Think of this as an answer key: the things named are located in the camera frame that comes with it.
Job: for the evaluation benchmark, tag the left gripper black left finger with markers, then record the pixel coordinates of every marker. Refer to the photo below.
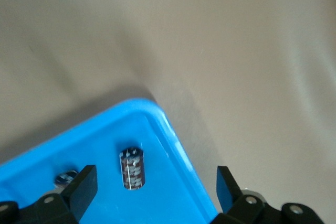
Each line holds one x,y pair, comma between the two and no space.
81,190

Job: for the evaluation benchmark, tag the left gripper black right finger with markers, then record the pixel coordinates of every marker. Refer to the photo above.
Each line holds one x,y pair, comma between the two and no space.
228,195

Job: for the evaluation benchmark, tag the maroon electrolytic capacitor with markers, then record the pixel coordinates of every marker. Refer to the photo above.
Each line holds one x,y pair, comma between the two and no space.
64,178
132,169

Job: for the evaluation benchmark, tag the blue plastic tray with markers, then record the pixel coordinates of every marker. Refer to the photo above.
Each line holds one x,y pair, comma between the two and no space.
105,142

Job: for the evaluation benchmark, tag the brown table mat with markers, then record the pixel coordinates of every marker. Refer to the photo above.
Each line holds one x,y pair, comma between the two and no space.
210,37

